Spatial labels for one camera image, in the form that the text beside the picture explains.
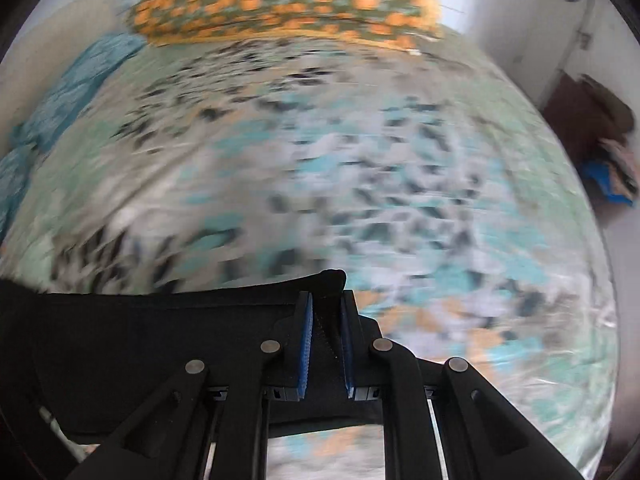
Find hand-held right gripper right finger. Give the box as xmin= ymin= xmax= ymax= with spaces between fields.
xmin=340 ymin=290 xmax=586 ymax=480

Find black pants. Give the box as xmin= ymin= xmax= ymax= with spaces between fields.
xmin=0 ymin=269 xmax=386 ymax=448

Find brown clothes pile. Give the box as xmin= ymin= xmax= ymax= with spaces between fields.
xmin=542 ymin=74 xmax=640 ymax=196

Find cream mattress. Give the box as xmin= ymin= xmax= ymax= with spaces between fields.
xmin=7 ymin=0 xmax=128 ymax=151

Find orange patterned pillow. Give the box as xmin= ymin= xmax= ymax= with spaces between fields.
xmin=125 ymin=0 xmax=446 ymax=52

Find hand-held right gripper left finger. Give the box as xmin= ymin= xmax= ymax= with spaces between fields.
xmin=67 ymin=290 xmax=315 ymax=480

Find blue cloth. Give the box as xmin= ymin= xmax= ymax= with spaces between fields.
xmin=580 ymin=160 xmax=634 ymax=207

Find teal patterned cloth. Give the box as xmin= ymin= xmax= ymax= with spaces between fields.
xmin=0 ymin=32 xmax=149 ymax=241

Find printed bedsheet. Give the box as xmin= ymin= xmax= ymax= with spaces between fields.
xmin=0 ymin=25 xmax=618 ymax=480

